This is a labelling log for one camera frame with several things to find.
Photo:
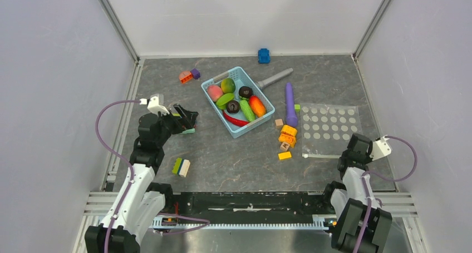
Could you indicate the wooden cube upper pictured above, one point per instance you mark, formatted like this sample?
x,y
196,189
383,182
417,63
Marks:
x,y
278,123

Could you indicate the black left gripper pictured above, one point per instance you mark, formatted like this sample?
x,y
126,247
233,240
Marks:
x,y
183,124

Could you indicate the clear polka dot zip bag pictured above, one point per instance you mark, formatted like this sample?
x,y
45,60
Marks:
x,y
327,129

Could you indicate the orange brick stack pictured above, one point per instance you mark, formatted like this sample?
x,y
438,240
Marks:
x,y
288,135

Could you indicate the yellow flat brick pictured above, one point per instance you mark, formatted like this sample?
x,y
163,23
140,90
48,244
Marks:
x,y
284,155

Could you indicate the green orange toy mango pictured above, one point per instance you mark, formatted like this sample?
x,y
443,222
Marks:
x,y
227,85

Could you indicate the pink toy peach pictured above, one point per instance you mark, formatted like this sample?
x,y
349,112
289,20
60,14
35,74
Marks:
x,y
214,92

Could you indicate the blue toy brick car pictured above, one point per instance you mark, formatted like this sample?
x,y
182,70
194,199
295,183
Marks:
x,y
264,56

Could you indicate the green white brick block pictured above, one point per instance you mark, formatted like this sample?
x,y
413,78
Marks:
x,y
181,167

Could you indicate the green toy cucumber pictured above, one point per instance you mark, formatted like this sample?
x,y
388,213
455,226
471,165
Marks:
x,y
247,111

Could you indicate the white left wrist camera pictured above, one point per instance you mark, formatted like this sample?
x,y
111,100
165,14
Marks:
x,y
155,105

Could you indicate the dark toy mangosteen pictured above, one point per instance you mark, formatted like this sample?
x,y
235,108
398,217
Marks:
x,y
245,92
233,107

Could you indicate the orange red toy fruit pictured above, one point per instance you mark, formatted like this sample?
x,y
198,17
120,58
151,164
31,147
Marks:
x,y
257,106

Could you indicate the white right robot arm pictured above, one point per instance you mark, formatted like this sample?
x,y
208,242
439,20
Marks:
x,y
361,224

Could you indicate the purple toy brick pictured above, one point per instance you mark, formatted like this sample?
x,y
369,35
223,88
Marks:
x,y
195,73

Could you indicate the wooden letter cube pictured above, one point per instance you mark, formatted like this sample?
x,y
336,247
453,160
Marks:
x,y
285,146

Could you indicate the dark toy mangosteen lower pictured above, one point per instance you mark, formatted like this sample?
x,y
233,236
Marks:
x,y
233,107

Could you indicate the mint green toy microphone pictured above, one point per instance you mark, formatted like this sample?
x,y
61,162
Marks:
x,y
188,131

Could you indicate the purple toy microphone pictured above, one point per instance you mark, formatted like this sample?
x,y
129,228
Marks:
x,y
291,115

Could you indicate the small green brick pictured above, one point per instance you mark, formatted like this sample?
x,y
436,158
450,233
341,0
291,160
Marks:
x,y
297,107

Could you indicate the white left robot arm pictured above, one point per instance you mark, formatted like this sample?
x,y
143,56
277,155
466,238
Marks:
x,y
140,199

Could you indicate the green toy pea pod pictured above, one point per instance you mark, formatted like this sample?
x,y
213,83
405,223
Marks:
x,y
221,103

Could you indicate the dark toy mangosteen upper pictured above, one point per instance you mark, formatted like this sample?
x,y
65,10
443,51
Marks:
x,y
245,92

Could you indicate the orange toy brick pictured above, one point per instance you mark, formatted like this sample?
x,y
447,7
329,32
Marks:
x,y
185,76

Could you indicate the red toy chili pepper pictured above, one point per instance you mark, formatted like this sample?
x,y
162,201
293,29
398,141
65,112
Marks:
x,y
234,121

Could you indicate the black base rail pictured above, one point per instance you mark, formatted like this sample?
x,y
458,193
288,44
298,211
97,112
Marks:
x,y
249,207

